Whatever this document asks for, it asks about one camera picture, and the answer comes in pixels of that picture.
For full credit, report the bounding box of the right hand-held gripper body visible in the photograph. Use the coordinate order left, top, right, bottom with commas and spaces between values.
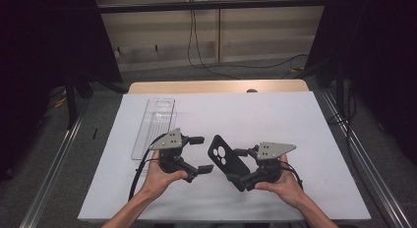
240, 142, 297, 193

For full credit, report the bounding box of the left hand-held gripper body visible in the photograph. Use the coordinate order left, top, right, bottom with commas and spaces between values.
149, 127, 200, 184

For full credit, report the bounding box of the black phone case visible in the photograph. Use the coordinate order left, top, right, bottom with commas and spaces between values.
207, 134, 252, 190

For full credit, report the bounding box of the clear plastic packaging box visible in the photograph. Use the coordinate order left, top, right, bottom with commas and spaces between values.
131, 96, 178, 163

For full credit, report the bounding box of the person's left hand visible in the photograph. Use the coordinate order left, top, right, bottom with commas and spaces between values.
140, 149, 190, 202

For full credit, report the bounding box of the person's right hand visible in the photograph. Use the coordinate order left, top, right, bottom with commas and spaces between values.
254, 153, 308, 209

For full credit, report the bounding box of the white table board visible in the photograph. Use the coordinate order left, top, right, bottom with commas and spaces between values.
77, 91, 373, 223

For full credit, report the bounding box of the wooden table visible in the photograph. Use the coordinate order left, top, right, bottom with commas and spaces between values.
127, 79, 310, 95

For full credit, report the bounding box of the black metal stand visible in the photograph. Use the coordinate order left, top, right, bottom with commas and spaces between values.
63, 73, 79, 130

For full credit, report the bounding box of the black horizontal bar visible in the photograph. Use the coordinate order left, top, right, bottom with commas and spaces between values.
97, 0, 329, 15

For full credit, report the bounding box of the black curtain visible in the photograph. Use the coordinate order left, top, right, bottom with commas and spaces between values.
0, 0, 123, 182
304, 0, 417, 165

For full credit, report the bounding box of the right hand-held gripper cable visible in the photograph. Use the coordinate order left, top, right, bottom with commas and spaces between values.
279, 159, 305, 191

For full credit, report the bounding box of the hand-held gripper cable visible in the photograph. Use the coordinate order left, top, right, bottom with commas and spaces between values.
279, 159, 305, 191
128, 132, 169, 202

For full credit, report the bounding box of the left hand-held gripper cable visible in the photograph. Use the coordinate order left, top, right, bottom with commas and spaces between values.
128, 132, 169, 202

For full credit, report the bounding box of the black cable bundle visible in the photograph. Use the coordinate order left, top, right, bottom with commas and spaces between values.
327, 80, 359, 139

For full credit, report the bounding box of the black hanging cable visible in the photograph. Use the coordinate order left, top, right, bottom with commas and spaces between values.
187, 9, 241, 81

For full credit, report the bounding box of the black floor cable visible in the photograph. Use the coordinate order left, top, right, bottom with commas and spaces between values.
209, 53, 309, 71

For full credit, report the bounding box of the aluminium floor rail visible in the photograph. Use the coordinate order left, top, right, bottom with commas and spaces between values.
19, 111, 86, 228
319, 87, 415, 228

